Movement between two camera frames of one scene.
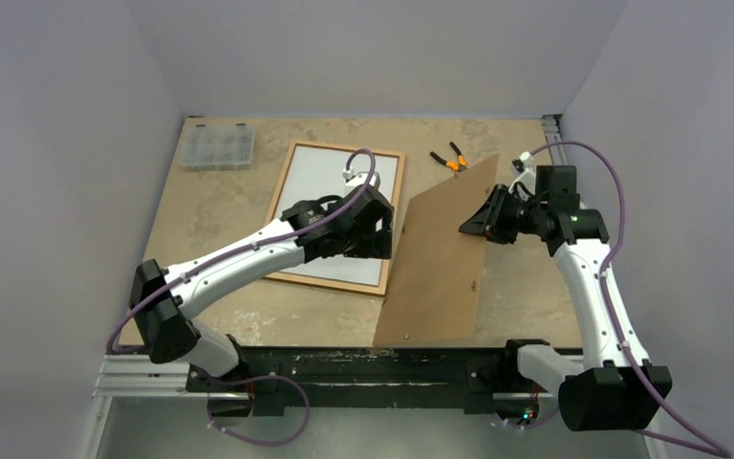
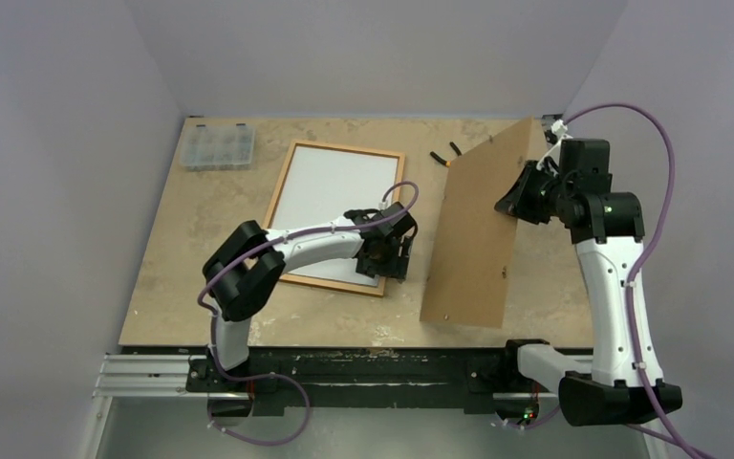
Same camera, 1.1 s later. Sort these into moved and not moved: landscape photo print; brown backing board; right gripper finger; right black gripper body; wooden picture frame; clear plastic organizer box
Moved: right black gripper body; right gripper finger; brown backing board
Not moved: clear plastic organizer box; landscape photo print; wooden picture frame
